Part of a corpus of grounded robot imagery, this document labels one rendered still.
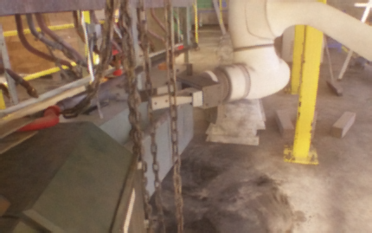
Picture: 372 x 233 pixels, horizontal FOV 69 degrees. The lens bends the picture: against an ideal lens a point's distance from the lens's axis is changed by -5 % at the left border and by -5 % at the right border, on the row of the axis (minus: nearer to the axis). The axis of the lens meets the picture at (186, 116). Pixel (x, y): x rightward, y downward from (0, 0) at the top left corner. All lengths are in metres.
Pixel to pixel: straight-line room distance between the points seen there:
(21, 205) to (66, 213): 0.05
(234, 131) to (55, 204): 2.02
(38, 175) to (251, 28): 0.53
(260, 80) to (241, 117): 1.58
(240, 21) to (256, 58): 0.10
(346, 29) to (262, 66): 0.19
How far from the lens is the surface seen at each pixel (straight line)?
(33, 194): 0.34
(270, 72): 0.72
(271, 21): 0.69
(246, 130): 2.28
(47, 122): 0.47
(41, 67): 5.24
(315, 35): 1.91
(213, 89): 0.59
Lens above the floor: 1.02
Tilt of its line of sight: 21 degrees down
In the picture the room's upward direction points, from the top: 2 degrees counter-clockwise
